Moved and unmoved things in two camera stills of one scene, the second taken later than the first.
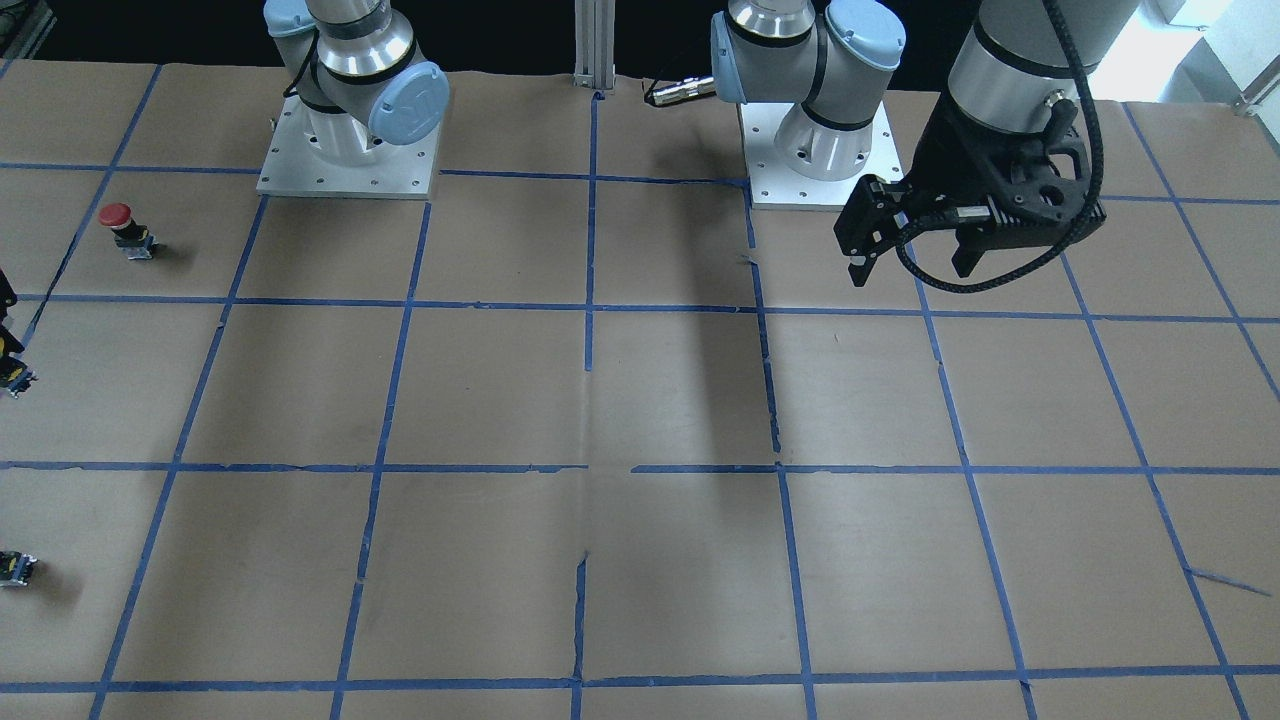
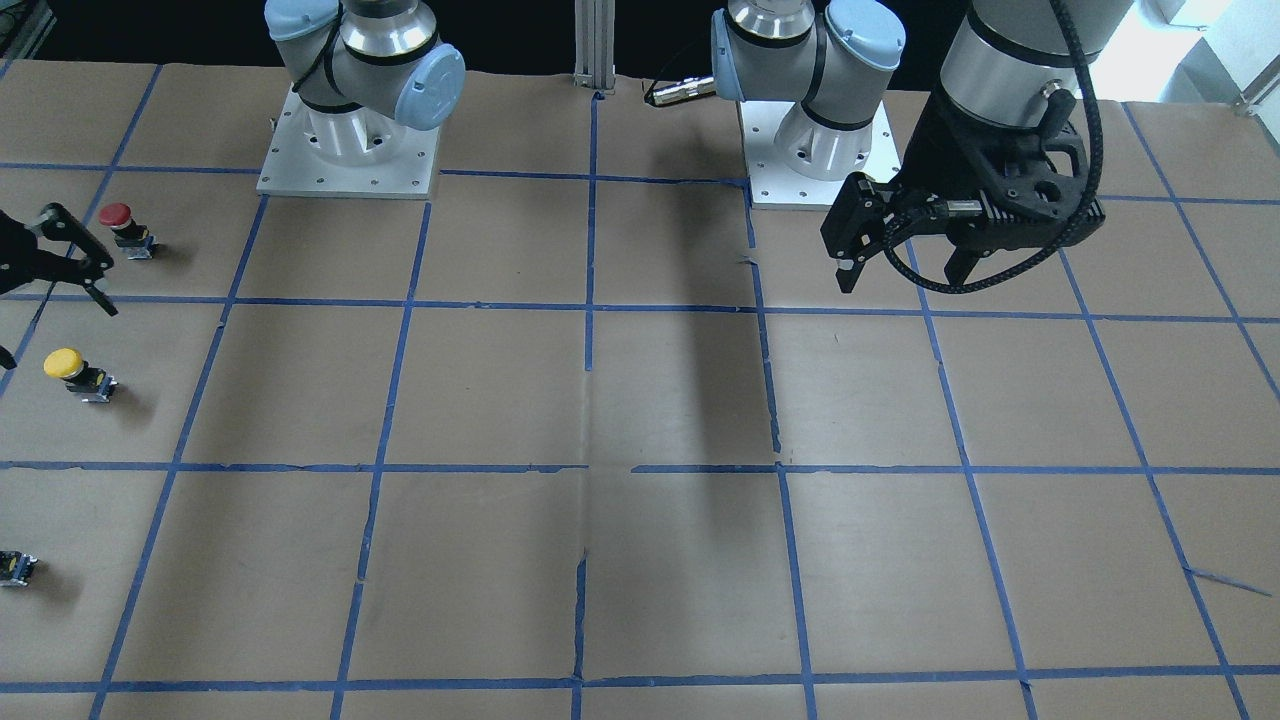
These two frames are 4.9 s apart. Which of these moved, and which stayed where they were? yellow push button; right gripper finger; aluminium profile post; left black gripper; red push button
Moved: yellow push button; right gripper finger
Stayed: red push button; aluminium profile post; left black gripper
